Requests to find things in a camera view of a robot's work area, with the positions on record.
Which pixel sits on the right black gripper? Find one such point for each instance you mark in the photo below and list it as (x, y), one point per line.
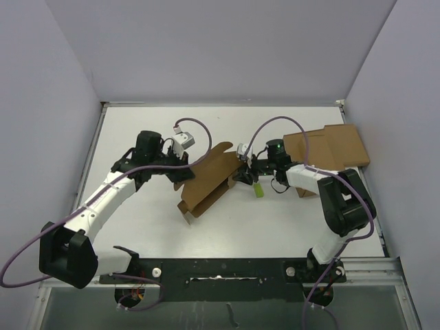
(245, 177)

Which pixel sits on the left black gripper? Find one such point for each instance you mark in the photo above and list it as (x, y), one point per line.
(181, 174)

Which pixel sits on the brown cardboard box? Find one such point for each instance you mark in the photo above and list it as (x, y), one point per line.
(213, 178)

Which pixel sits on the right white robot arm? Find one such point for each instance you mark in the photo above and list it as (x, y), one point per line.
(347, 207)

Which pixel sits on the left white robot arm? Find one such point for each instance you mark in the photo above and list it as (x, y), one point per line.
(67, 253)

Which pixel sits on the green rectangular block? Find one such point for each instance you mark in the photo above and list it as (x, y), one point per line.
(258, 190)

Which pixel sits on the flat cardboard stack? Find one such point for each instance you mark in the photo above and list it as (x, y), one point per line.
(334, 147)

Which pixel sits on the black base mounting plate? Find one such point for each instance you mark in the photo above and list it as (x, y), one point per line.
(230, 279)

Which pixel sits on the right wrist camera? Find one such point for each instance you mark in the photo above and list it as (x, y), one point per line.
(244, 152)

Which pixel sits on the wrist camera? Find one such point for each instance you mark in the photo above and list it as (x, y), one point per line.
(244, 152)
(182, 141)

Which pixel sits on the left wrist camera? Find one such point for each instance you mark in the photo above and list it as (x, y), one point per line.
(182, 141)

